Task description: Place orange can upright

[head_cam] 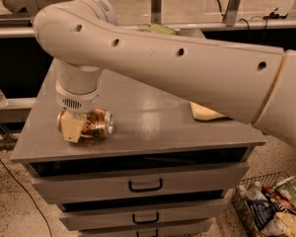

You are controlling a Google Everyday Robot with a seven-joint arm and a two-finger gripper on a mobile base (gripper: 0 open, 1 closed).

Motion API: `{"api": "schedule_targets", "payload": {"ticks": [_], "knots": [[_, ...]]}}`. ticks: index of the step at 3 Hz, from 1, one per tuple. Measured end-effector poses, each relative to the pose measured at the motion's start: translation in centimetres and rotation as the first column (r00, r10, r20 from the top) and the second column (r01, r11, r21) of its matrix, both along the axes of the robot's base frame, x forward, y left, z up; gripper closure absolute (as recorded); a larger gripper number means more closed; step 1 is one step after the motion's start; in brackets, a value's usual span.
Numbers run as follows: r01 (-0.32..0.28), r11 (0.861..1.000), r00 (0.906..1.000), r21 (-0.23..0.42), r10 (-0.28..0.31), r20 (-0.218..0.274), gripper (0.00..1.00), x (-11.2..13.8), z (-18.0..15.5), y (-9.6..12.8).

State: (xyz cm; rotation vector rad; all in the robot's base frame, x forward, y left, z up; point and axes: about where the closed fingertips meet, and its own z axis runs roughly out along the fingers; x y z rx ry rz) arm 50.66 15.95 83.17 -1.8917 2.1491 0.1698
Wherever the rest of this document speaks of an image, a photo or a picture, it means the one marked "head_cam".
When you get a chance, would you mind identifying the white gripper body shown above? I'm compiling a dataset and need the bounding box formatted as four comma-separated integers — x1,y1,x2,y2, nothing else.
55,83,100,114

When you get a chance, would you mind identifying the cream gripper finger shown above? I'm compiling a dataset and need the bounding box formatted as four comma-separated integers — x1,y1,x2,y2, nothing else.
60,112,86,143

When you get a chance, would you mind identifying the orange soda can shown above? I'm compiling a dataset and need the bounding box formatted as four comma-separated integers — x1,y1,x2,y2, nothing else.
57,109,113,140

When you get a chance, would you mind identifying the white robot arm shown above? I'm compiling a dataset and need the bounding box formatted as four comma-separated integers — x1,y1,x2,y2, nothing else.
33,0,296,148

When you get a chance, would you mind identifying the grey drawer cabinet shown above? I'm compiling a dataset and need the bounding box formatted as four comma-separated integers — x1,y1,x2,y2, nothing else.
9,29,266,237

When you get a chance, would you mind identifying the green chip bag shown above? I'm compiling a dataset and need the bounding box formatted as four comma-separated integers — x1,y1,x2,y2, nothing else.
148,24,177,35

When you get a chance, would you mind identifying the yellow sponge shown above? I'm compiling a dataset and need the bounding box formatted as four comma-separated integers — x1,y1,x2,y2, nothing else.
189,102,224,121

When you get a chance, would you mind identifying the plastic bottle in basket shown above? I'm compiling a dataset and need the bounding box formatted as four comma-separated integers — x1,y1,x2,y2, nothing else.
237,181,266,200

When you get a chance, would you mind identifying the blue snack bag in basket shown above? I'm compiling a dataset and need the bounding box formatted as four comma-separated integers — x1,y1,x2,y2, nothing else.
247,199,275,230

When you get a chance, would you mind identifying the green snack bag in basket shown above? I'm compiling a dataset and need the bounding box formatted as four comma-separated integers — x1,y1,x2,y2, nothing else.
275,176,296,212

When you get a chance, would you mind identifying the yellow bag in basket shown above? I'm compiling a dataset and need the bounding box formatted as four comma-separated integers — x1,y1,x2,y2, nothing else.
260,212,296,237

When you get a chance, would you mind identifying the black floor cable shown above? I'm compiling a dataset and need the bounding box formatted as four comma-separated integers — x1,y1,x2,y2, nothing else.
0,138,54,237

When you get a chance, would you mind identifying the top drawer black handle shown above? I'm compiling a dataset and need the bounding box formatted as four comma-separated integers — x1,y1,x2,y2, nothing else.
128,179,163,193

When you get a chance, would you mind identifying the drawer black handle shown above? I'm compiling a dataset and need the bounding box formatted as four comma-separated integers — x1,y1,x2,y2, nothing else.
128,179,163,193
131,212,160,225
136,229,159,237

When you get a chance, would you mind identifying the left metal bracket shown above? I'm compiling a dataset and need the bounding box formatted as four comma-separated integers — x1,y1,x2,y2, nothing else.
23,0,39,17

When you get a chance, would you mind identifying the metal bracket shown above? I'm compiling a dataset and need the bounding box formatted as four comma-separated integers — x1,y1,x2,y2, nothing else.
23,0,39,17
223,0,241,27
151,0,162,24

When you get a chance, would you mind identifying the middle drawer black handle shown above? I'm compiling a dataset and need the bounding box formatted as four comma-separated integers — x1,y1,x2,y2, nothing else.
131,212,160,225

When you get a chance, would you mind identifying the bottom drawer black handle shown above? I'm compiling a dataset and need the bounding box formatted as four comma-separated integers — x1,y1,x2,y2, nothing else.
136,229,159,237

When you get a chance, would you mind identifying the middle metal bracket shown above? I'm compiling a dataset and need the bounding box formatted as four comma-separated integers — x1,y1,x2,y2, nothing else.
151,0,162,24

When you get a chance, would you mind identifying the wire basket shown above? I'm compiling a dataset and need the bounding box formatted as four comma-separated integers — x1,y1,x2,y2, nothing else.
232,172,288,237

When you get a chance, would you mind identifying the right metal bracket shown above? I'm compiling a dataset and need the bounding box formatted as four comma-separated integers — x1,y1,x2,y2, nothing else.
223,0,241,27

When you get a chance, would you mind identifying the black cable on rail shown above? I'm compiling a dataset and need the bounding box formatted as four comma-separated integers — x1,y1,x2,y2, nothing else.
213,0,289,44

